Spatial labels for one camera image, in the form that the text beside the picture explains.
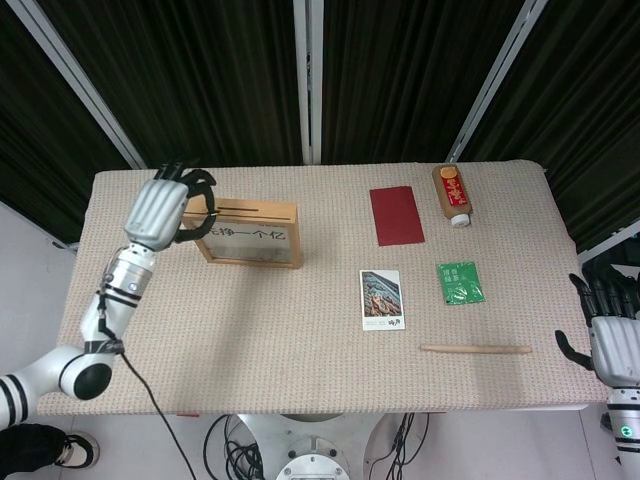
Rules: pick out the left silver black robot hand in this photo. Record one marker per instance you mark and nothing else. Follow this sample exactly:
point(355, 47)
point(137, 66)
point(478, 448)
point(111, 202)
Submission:
point(152, 210)

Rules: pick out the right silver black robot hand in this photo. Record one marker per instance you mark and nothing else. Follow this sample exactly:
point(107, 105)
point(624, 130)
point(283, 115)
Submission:
point(617, 350)

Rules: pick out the grey round robot base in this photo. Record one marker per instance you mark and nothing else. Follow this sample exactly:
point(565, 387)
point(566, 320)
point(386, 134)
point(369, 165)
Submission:
point(310, 455)

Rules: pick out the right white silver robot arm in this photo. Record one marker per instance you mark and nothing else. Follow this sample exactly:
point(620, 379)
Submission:
point(622, 435)

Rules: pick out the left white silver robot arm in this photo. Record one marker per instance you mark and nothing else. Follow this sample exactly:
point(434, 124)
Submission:
point(120, 285)

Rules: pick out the wooden coin box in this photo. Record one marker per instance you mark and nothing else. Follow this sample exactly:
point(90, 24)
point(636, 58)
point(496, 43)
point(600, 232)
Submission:
point(275, 207)

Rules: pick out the black bag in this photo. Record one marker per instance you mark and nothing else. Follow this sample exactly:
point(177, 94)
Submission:
point(625, 257)

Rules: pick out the wooden drumstick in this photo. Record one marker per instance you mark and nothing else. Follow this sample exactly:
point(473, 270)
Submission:
point(475, 349)

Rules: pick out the black divider curtain panel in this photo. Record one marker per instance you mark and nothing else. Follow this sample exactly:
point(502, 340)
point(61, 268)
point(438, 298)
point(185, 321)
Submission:
point(30, 125)
point(590, 100)
point(410, 75)
point(200, 75)

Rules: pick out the green tea sachet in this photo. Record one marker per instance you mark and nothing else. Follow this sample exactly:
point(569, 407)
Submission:
point(460, 282)

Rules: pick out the beige woven tablecloth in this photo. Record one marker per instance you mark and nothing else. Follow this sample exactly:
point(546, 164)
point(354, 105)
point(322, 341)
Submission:
point(300, 360)

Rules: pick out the brown bottle with red label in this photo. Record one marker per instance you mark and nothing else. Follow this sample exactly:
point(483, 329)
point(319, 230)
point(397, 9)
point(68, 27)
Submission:
point(452, 197)

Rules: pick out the white bordered photo postcard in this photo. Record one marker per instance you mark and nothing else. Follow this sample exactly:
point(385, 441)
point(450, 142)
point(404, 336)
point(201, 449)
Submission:
point(381, 300)

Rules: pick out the red paper envelope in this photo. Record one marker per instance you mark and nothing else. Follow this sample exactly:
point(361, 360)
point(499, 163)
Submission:
point(397, 217)

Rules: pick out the black and white sneaker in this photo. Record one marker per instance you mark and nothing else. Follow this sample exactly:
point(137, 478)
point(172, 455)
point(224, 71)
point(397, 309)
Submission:
point(77, 450)

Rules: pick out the person's black trouser leg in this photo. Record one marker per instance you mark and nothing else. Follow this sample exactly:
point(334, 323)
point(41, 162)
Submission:
point(25, 450)

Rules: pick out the white divider frame post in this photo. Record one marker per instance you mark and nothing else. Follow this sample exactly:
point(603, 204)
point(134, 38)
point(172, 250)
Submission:
point(74, 75)
point(496, 75)
point(306, 75)

